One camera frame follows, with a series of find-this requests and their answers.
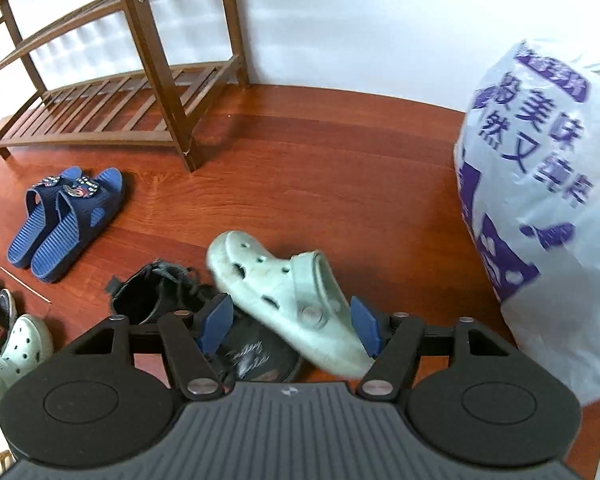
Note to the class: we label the black lace-up boot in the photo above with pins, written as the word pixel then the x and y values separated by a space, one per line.
pixel 150 300

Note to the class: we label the white printed plastic bag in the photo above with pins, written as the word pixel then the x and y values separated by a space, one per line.
pixel 545 210

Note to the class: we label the blue slide sandal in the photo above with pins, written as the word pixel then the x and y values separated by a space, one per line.
pixel 30 240
pixel 65 250

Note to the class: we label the mint green clog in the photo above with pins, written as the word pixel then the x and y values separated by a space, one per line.
pixel 280 300
pixel 20 345

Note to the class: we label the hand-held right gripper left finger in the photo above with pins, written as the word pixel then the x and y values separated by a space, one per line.
pixel 215 322

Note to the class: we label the wooden shoe rack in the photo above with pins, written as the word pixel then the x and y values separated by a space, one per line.
pixel 156 60

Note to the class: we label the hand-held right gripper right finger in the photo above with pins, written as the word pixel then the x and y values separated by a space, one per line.
pixel 366 330

